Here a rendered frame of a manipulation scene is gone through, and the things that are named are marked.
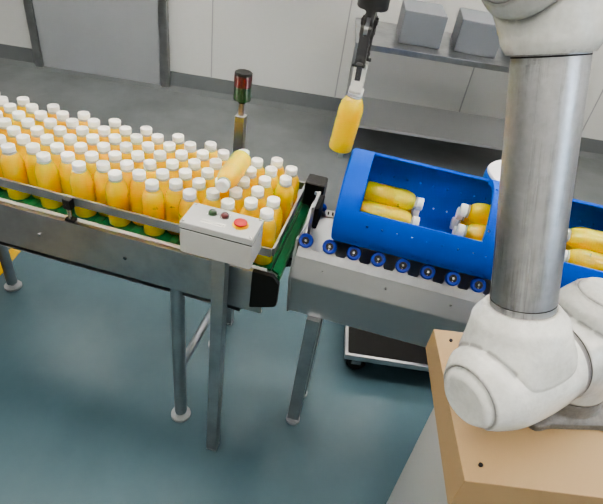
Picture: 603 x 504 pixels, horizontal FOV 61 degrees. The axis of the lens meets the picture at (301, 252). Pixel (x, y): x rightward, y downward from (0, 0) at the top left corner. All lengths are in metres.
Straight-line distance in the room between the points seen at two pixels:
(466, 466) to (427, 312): 0.70
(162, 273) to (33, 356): 1.05
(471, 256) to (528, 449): 0.59
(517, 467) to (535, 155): 0.55
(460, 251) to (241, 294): 0.66
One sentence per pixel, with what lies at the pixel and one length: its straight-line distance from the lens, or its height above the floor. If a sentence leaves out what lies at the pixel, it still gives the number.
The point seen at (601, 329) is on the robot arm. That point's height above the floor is 1.33.
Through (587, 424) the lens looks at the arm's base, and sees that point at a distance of 1.15.
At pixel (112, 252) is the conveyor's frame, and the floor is 0.82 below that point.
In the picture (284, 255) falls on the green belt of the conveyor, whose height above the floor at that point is 0.89.
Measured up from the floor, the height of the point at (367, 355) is 0.15.
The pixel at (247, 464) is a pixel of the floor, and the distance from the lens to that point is 2.15.
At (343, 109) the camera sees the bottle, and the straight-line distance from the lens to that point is 1.39.
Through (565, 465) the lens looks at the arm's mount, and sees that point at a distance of 1.09.
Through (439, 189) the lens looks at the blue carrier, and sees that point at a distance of 1.67.
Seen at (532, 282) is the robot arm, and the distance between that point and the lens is 0.82.
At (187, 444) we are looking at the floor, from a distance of 2.19.
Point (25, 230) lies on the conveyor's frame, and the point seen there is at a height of 0.81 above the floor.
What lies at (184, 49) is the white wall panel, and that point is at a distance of 4.99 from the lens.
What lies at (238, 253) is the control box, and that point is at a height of 1.05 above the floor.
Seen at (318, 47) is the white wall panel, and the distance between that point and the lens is 4.77.
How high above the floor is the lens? 1.89
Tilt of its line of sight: 38 degrees down
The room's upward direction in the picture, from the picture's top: 9 degrees clockwise
